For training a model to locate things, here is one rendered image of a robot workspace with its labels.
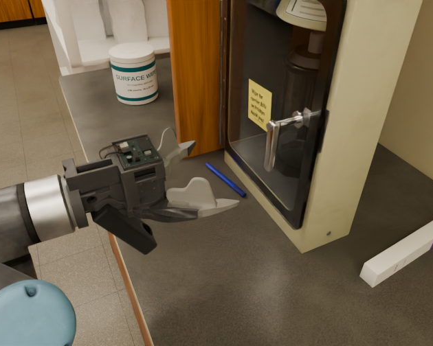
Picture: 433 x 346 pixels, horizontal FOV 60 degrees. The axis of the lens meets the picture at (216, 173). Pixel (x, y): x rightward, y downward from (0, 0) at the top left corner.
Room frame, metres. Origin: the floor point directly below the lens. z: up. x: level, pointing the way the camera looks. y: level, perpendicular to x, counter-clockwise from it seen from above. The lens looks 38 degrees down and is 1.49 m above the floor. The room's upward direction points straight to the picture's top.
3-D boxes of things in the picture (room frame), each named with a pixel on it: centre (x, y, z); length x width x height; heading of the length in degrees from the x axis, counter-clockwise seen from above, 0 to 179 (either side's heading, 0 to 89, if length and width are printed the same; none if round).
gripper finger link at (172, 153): (0.46, 0.07, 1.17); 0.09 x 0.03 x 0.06; 151
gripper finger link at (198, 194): (0.36, 0.02, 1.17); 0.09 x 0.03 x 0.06; 79
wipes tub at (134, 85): (1.09, 0.25, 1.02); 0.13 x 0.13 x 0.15
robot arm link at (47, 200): (0.34, 0.20, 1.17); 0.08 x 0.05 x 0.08; 25
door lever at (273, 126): (0.48, -0.10, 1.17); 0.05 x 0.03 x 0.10; 115
